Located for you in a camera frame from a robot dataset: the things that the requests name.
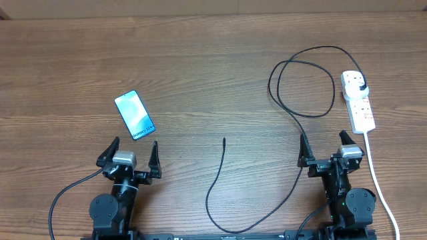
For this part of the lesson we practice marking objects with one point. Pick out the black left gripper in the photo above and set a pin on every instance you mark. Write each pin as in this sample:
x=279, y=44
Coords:
x=145, y=177

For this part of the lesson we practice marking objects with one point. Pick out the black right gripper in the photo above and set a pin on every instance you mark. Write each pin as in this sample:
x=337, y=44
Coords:
x=318, y=165

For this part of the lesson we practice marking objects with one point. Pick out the Samsung Galaxy smartphone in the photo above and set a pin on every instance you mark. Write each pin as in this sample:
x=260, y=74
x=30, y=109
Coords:
x=134, y=115

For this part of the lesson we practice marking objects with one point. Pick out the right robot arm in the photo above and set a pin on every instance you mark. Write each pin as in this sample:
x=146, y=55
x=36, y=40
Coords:
x=351, y=209

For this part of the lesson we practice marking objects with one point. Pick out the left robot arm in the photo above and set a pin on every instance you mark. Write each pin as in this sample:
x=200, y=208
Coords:
x=112, y=212

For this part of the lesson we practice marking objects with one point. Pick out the white charger adapter plug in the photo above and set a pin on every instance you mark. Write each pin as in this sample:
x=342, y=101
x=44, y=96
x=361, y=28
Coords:
x=352, y=91

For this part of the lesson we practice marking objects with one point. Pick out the white power strip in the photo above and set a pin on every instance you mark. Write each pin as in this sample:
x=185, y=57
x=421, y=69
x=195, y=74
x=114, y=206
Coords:
x=359, y=110

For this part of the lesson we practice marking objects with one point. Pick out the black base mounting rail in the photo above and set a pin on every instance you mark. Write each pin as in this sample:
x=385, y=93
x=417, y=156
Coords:
x=286, y=235

